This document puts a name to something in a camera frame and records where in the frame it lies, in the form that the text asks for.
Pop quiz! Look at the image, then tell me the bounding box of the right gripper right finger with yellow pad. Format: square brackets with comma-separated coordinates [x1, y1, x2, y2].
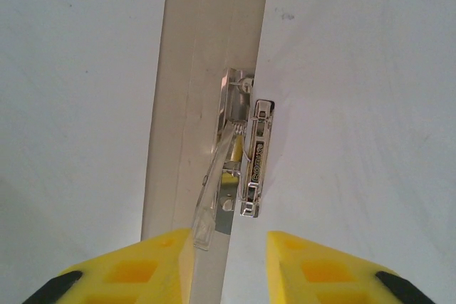
[267, 231, 437, 304]

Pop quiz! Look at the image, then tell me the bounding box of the metal cabinet hinge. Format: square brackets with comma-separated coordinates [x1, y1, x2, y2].
[192, 66, 276, 251]

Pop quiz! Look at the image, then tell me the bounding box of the brown paper folder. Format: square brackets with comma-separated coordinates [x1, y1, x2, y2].
[140, 0, 274, 304]

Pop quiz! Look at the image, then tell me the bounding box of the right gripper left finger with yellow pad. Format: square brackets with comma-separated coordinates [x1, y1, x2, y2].
[21, 228, 196, 304]

